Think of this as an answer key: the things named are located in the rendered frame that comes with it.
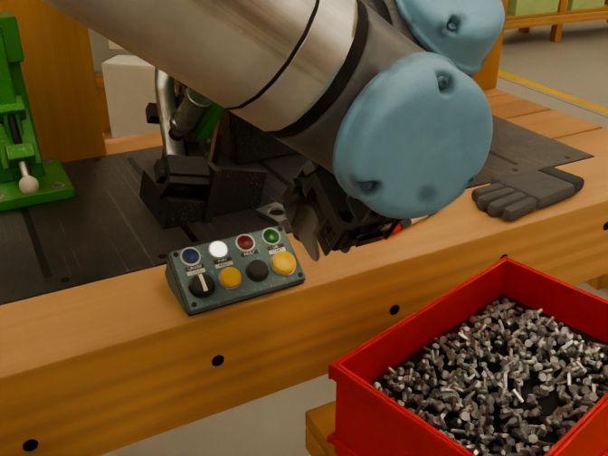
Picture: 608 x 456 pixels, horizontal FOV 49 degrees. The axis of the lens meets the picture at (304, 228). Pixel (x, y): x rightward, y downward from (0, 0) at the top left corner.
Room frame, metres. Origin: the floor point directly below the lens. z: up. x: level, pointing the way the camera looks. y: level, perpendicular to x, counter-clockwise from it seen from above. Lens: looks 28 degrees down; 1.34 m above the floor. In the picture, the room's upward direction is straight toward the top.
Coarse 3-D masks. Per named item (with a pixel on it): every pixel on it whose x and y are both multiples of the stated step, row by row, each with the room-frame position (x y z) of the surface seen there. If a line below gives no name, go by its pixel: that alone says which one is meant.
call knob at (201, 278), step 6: (198, 276) 0.64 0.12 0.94; (204, 276) 0.64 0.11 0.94; (192, 282) 0.63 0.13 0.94; (198, 282) 0.63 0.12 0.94; (204, 282) 0.64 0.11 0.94; (210, 282) 0.64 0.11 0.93; (192, 288) 0.63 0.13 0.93; (198, 288) 0.63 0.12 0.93; (204, 288) 0.63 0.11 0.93; (210, 288) 0.63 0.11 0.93; (198, 294) 0.63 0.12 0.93; (204, 294) 0.63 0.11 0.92
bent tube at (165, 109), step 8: (160, 72) 0.99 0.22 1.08; (160, 80) 0.98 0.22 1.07; (168, 80) 0.99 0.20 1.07; (160, 88) 0.98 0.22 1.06; (168, 88) 0.98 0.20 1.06; (160, 96) 0.97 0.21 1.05; (168, 96) 0.97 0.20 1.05; (160, 104) 0.96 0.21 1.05; (168, 104) 0.95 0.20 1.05; (176, 104) 0.97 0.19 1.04; (160, 112) 0.95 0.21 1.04; (168, 112) 0.94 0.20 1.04; (160, 120) 0.94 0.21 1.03; (168, 120) 0.93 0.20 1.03; (160, 128) 0.93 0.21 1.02; (168, 128) 0.92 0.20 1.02; (168, 136) 0.91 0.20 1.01; (168, 144) 0.90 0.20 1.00; (176, 144) 0.90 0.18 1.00; (168, 152) 0.89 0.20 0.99; (176, 152) 0.89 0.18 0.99; (184, 152) 0.90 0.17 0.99
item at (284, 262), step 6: (282, 252) 0.69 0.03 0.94; (288, 252) 0.70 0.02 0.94; (276, 258) 0.69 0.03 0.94; (282, 258) 0.69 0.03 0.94; (288, 258) 0.69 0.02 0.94; (294, 258) 0.69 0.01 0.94; (276, 264) 0.68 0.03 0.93; (282, 264) 0.68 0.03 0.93; (288, 264) 0.68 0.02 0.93; (294, 264) 0.68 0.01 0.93; (276, 270) 0.68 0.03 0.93; (282, 270) 0.67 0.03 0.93; (288, 270) 0.68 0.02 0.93
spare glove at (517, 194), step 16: (496, 176) 0.97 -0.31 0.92; (512, 176) 0.96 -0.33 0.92; (528, 176) 0.96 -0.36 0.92; (544, 176) 0.96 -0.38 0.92; (560, 176) 0.97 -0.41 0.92; (576, 176) 0.97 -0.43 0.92; (480, 192) 0.91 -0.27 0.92; (496, 192) 0.91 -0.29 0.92; (512, 192) 0.92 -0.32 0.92; (528, 192) 0.91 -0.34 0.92; (544, 192) 0.91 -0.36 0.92; (560, 192) 0.92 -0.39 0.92; (480, 208) 0.89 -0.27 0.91; (496, 208) 0.86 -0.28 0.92; (512, 208) 0.85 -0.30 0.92; (528, 208) 0.87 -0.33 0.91
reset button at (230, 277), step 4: (228, 268) 0.66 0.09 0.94; (232, 268) 0.66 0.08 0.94; (224, 272) 0.65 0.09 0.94; (228, 272) 0.65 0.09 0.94; (232, 272) 0.65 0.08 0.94; (236, 272) 0.66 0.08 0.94; (220, 276) 0.65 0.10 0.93; (224, 276) 0.65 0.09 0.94; (228, 276) 0.65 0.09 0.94; (232, 276) 0.65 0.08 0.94; (236, 276) 0.65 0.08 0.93; (240, 276) 0.65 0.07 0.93; (224, 280) 0.65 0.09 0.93; (228, 280) 0.65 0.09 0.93; (232, 280) 0.65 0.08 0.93; (236, 280) 0.65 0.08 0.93; (224, 284) 0.65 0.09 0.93; (228, 284) 0.64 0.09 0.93; (232, 284) 0.65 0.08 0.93; (236, 284) 0.65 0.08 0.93
